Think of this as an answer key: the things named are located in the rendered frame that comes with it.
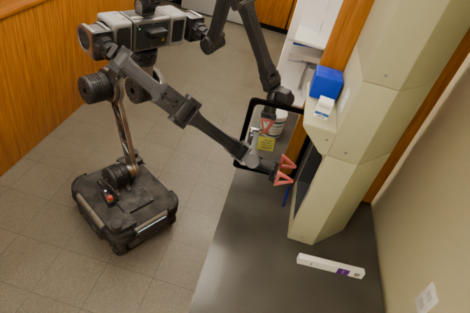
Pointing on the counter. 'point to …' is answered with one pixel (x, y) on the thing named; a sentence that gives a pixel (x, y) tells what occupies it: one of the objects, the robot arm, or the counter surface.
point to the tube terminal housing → (353, 152)
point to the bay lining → (311, 165)
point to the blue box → (326, 82)
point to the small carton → (324, 107)
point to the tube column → (415, 23)
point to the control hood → (315, 124)
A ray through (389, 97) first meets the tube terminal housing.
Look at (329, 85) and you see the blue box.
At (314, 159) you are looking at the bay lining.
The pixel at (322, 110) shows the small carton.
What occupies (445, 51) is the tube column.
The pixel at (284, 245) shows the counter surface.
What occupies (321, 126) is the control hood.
